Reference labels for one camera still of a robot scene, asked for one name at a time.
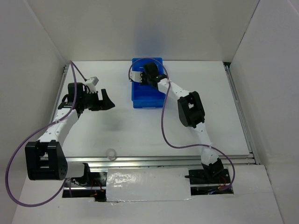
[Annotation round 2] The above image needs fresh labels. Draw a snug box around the white front cover board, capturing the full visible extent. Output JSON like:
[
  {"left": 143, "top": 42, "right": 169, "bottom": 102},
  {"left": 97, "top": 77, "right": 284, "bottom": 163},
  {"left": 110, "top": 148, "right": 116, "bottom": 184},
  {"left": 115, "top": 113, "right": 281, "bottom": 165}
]
[{"left": 106, "top": 168, "right": 192, "bottom": 202}]

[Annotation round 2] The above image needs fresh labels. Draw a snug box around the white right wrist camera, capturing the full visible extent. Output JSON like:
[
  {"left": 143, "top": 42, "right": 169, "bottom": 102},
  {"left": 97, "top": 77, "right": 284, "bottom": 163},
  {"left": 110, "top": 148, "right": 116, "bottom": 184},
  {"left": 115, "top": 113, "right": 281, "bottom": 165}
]
[{"left": 128, "top": 71, "right": 144, "bottom": 84}]

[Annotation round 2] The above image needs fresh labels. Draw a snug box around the blue compartment storage bin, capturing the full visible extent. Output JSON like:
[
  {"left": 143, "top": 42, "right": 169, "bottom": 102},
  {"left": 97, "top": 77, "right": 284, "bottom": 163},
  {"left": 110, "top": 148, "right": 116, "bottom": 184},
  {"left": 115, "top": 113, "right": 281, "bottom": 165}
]
[{"left": 131, "top": 57, "right": 165, "bottom": 108}]

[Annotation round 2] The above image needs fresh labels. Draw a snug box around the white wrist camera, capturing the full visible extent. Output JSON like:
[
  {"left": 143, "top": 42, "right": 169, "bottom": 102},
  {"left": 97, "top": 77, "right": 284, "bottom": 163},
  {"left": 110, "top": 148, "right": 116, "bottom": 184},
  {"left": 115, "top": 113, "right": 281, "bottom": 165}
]
[
  {"left": 85, "top": 77, "right": 99, "bottom": 93},
  {"left": 128, "top": 71, "right": 144, "bottom": 84}
]

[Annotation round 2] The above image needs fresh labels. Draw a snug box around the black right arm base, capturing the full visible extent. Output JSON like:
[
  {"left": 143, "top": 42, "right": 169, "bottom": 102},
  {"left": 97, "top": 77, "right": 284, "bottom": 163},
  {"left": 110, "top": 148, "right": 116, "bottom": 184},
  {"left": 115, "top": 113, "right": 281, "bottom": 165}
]
[{"left": 185, "top": 168, "right": 233, "bottom": 196}]

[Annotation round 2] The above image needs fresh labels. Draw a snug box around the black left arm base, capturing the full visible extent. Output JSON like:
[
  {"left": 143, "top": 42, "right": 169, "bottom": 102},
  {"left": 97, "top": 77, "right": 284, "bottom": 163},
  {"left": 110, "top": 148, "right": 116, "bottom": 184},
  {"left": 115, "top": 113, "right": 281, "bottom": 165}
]
[{"left": 62, "top": 172, "right": 107, "bottom": 202}]

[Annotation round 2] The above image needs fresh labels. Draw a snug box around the aluminium table frame rail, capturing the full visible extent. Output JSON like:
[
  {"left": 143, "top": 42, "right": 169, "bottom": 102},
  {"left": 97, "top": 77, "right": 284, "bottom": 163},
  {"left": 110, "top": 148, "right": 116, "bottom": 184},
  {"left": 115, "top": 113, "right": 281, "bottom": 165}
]
[{"left": 63, "top": 61, "right": 257, "bottom": 169}]

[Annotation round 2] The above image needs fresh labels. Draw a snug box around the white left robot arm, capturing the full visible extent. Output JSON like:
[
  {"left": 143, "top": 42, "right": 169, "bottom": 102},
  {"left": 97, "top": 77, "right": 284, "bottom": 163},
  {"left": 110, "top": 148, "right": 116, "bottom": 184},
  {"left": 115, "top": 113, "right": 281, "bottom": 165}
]
[{"left": 25, "top": 83, "right": 115, "bottom": 186}]

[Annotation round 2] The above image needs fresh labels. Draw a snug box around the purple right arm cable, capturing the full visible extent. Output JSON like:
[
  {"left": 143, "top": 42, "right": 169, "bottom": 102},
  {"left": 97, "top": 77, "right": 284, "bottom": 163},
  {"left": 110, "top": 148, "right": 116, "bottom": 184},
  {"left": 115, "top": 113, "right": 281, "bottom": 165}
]
[{"left": 128, "top": 57, "right": 235, "bottom": 191}]

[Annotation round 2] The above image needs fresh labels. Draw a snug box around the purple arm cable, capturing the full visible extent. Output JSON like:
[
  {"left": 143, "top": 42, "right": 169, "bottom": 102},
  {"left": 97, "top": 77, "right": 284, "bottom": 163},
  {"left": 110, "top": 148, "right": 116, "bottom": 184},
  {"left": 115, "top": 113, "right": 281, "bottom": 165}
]
[
  {"left": 128, "top": 57, "right": 235, "bottom": 191},
  {"left": 4, "top": 60, "right": 88, "bottom": 208}
]

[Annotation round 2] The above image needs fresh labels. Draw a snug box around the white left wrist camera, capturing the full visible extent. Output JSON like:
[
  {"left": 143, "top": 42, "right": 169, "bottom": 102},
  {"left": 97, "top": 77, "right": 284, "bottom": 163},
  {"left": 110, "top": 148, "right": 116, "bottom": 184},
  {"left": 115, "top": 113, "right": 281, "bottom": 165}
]
[{"left": 85, "top": 77, "right": 99, "bottom": 93}]

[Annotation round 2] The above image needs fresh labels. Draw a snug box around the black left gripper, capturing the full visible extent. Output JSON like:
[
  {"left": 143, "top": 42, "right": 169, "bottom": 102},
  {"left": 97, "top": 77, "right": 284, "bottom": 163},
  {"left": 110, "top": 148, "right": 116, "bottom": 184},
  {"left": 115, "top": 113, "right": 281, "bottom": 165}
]
[{"left": 80, "top": 89, "right": 115, "bottom": 111}]

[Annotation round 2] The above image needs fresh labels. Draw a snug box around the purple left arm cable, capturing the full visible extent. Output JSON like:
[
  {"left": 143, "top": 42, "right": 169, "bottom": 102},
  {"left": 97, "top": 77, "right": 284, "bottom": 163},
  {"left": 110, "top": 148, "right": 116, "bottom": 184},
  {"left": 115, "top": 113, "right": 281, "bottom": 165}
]
[{"left": 4, "top": 60, "right": 88, "bottom": 208}]

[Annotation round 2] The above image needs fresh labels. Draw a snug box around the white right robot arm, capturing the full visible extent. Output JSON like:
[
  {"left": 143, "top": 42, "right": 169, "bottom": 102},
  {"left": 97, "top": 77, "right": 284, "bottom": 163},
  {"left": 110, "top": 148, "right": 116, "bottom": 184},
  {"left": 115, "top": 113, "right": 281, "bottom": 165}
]
[{"left": 141, "top": 62, "right": 224, "bottom": 183}]

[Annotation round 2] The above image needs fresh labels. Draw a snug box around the clear tape roll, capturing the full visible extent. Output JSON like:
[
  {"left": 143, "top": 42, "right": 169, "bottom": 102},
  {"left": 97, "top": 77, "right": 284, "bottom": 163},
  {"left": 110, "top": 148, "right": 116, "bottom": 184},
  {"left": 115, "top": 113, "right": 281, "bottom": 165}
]
[{"left": 106, "top": 148, "right": 117, "bottom": 161}]

